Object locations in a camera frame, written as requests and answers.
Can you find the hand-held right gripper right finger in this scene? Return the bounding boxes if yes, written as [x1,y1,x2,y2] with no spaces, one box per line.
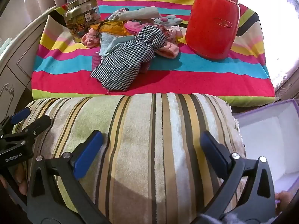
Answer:
[194,131,276,224]

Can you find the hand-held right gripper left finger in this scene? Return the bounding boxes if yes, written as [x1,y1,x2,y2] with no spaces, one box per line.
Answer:
[27,130,110,224]

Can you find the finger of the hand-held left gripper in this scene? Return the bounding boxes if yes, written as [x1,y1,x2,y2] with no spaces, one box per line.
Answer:
[5,115,52,146]
[0,107,32,138]

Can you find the purple storage box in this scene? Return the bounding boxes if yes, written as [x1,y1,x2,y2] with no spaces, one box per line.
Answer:
[232,98,299,217]

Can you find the houndstooth cloth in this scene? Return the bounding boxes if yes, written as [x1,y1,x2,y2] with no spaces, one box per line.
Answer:
[90,26,170,91]

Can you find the light blue towel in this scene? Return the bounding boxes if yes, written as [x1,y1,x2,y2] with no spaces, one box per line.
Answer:
[99,31,136,56]

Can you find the person's left hand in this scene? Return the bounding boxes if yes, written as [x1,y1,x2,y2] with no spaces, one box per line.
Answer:
[0,163,30,197]

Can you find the person's right hand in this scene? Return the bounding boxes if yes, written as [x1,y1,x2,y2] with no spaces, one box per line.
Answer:
[275,191,293,217]

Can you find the striped plush cushion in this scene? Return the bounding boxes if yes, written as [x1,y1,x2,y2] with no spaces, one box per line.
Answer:
[12,93,247,224]

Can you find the colourful striped tablecloth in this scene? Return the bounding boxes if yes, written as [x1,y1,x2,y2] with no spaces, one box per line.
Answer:
[31,0,275,108]

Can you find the white lace curtain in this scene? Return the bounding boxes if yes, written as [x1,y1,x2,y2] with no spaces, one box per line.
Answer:
[271,0,299,92]

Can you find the pink sock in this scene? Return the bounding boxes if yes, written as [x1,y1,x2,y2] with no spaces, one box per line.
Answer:
[155,41,180,59]

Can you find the printed metal tin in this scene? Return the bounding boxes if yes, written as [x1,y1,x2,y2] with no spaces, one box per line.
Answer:
[64,0,100,43]

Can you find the orange transparent pouch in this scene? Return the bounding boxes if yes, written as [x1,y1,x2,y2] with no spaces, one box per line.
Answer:
[90,20,128,36]

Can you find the red thermos jug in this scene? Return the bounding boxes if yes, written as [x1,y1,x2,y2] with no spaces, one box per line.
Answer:
[185,0,241,60]

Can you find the light blue paw plush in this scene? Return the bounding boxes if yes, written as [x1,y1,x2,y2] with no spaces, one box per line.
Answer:
[154,15,184,26]

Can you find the pale folded cloth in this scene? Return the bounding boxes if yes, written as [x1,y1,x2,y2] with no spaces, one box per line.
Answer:
[109,6,161,21]

